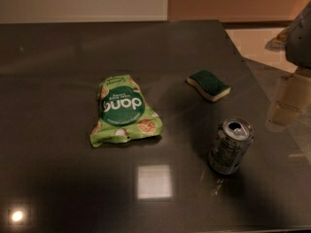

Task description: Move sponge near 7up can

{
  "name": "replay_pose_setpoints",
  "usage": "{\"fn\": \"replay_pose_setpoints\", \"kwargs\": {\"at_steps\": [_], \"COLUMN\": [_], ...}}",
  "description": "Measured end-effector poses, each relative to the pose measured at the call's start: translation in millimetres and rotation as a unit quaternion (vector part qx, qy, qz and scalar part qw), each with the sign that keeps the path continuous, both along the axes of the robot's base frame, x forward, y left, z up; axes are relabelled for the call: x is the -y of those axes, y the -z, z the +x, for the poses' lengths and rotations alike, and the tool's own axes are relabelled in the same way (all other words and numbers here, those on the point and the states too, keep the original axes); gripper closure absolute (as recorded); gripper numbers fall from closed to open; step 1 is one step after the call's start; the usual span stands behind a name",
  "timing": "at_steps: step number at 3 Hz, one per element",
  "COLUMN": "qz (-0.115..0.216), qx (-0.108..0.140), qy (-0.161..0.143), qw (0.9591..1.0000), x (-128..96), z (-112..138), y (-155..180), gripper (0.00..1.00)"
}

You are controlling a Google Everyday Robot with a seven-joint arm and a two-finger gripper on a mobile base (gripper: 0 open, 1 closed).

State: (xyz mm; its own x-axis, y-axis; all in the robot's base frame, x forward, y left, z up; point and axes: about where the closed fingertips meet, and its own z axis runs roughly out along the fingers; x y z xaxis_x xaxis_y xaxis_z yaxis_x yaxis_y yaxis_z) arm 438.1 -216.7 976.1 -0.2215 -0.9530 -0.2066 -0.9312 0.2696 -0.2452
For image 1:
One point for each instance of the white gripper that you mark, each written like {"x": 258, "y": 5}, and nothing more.
{"x": 299, "y": 41}

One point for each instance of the green and yellow sponge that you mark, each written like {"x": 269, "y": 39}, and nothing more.
{"x": 209, "y": 85}

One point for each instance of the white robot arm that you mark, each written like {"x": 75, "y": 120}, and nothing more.
{"x": 298, "y": 42}

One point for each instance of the silver 7up can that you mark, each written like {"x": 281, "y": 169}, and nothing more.
{"x": 234, "y": 137}

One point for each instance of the green Dang chip bag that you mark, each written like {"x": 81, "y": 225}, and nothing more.
{"x": 124, "y": 114}

